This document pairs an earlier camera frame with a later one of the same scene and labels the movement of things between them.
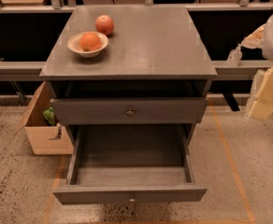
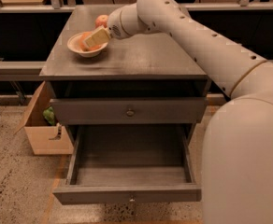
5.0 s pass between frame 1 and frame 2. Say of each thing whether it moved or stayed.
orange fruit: stayed
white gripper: moved
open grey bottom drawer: stayed
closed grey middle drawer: stayed
